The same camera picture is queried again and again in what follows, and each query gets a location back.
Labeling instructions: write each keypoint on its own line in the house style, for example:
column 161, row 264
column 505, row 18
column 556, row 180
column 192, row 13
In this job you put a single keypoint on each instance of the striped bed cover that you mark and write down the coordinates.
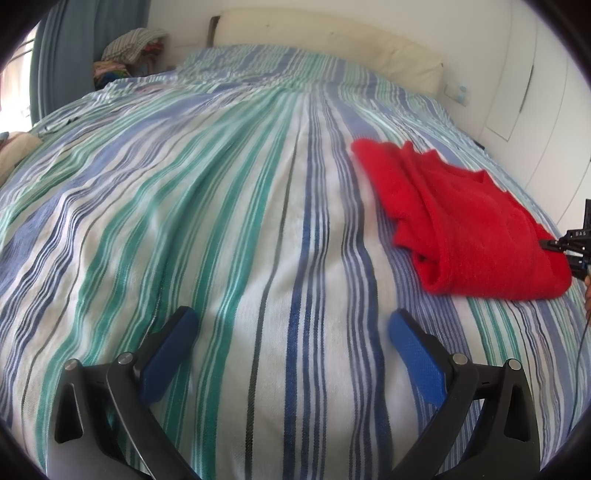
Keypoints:
column 221, row 221

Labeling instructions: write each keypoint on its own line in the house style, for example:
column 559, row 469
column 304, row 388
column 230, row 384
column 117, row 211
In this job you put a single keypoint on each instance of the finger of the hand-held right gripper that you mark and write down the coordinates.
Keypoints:
column 550, row 244

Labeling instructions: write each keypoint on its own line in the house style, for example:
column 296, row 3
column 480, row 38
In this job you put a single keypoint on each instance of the red sweater with white print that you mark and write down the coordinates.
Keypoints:
column 466, row 226

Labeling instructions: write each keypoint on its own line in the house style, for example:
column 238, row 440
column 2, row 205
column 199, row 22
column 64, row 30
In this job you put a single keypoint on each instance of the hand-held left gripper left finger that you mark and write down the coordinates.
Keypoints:
column 168, row 341

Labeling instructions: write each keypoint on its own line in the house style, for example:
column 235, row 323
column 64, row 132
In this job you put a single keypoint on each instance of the beige patchwork cloth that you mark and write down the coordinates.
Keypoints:
column 16, row 147

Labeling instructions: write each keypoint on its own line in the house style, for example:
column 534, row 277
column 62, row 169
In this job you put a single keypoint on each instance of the cream padded headboard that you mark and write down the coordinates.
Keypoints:
column 332, row 34

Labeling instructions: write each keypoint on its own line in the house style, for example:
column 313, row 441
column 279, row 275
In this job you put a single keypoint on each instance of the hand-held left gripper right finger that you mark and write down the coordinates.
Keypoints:
column 418, row 348

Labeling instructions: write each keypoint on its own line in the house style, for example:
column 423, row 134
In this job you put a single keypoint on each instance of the blue curtain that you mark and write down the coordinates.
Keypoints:
column 60, row 50

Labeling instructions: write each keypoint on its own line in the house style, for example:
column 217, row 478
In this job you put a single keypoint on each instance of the pile of folded clothes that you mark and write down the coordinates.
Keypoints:
column 129, row 50

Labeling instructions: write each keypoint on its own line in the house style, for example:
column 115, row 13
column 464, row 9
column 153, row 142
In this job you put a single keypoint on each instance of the white wardrobe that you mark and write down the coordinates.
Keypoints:
column 540, row 83

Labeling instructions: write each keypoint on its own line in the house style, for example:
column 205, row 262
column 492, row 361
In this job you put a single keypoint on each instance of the white wall socket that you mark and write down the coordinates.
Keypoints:
column 457, row 92

